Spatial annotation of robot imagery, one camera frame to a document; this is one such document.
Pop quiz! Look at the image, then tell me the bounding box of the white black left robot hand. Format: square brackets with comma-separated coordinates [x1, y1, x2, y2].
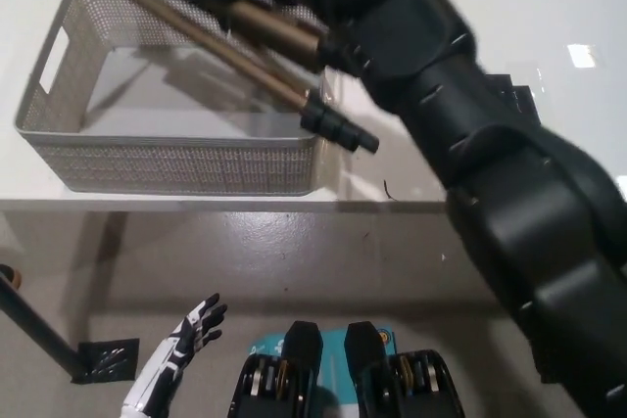
[120, 293, 229, 418]

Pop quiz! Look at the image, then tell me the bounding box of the bronze black camera tripod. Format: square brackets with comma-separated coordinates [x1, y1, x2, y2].
[86, 0, 381, 155]

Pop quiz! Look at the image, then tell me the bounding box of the black teal robot torso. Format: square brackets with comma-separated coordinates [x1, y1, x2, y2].
[229, 320, 464, 418]

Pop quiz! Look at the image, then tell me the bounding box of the black metal table leg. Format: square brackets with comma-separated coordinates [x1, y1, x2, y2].
[0, 265, 94, 383]

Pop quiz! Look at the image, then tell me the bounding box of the grey perforated plastic basket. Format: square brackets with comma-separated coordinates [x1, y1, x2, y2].
[13, 0, 328, 197]

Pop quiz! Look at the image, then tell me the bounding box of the black tape square patch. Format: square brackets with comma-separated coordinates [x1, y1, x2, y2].
[487, 72, 541, 121]

